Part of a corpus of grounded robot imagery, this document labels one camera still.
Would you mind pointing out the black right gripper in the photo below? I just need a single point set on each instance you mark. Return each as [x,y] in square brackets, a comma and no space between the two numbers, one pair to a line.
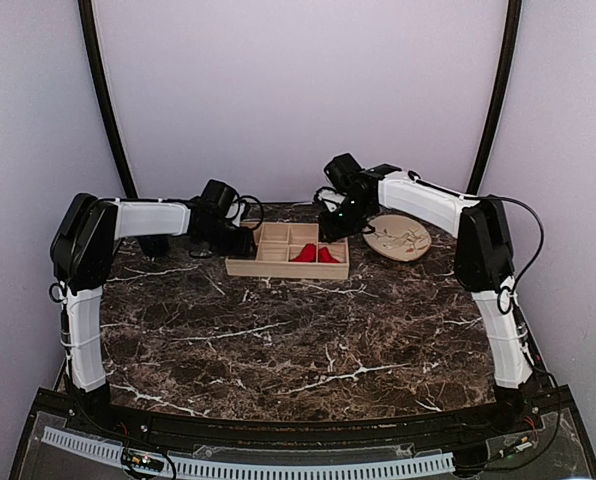
[334,232]

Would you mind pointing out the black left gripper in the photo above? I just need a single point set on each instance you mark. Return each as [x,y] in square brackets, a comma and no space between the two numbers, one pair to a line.
[242,247]

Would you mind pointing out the plain red sock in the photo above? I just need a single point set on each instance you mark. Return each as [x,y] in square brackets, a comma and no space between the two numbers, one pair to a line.
[325,256]

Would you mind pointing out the red Santa face sock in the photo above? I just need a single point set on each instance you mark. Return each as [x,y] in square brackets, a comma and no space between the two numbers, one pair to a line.
[308,254]

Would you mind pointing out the wooden compartment tray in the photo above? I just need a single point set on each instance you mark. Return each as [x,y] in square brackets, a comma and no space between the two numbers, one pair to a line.
[277,242]

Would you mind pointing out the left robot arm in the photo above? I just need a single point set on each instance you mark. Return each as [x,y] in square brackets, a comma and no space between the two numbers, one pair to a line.
[82,254]

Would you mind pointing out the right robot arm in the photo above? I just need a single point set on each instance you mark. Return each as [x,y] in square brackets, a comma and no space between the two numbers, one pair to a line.
[483,262]

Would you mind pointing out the cream painted ceramic plate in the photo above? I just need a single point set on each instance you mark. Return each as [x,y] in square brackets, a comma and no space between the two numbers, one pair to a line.
[398,237]

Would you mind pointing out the dark blue cup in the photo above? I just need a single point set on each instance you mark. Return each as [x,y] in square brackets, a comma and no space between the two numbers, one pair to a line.
[154,246]

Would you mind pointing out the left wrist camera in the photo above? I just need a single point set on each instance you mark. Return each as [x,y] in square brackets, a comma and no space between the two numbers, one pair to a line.
[220,197]

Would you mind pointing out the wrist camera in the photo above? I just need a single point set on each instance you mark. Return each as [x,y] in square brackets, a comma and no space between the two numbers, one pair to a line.
[220,197]
[342,171]

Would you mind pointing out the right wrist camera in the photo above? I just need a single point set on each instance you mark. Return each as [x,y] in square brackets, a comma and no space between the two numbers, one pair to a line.
[342,171]

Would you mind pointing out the black front rail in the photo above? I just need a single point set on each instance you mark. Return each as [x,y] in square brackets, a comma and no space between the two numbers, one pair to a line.
[451,430]

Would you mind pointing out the left black frame post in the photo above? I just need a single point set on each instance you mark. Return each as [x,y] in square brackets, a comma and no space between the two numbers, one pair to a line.
[103,96]

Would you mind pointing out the black frame post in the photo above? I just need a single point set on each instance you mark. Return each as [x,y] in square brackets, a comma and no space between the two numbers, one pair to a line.
[504,65]
[103,96]

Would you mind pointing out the white perforated cable duct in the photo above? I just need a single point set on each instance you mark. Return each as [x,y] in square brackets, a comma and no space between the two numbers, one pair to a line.
[220,463]

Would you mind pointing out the right black frame post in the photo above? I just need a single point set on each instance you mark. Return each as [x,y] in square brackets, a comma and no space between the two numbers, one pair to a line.
[504,65]

